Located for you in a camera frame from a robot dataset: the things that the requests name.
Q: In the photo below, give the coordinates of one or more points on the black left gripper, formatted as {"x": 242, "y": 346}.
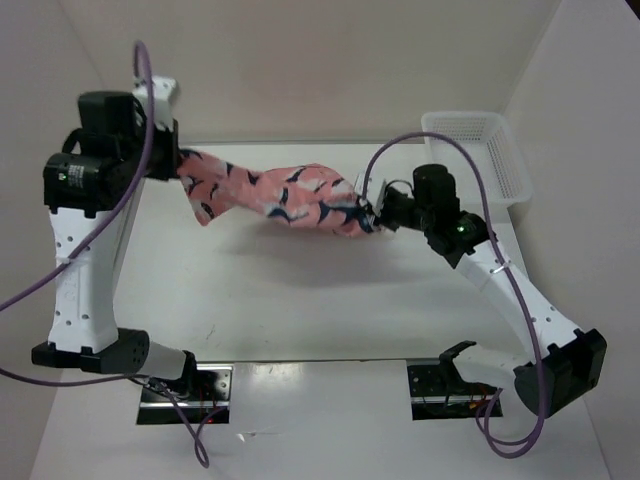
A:
{"x": 171, "y": 138}

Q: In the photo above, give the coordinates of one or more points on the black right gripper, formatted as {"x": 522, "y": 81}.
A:
{"x": 382, "y": 219}

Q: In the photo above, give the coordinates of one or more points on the pink shark print shorts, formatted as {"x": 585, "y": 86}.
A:
{"x": 310, "y": 196}

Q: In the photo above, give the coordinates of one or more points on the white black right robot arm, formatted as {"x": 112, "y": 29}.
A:
{"x": 561, "y": 362}

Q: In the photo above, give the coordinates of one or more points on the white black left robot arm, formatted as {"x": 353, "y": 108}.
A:
{"x": 91, "y": 189}

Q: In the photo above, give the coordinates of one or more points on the white plastic laundry basket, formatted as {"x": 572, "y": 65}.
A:
{"x": 488, "y": 139}

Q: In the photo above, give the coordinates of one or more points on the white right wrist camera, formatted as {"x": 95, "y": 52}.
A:
{"x": 370, "y": 192}

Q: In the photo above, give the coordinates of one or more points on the aluminium table frame rail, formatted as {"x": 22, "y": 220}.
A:
{"x": 108, "y": 228}

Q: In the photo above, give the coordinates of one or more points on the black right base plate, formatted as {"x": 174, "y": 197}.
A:
{"x": 433, "y": 397}

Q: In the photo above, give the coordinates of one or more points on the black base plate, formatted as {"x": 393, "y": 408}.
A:
{"x": 433, "y": 397}
{"x": 213, "y": 396}

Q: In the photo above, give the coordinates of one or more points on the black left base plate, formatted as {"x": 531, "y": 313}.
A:
{"x": 213, "y": 396}

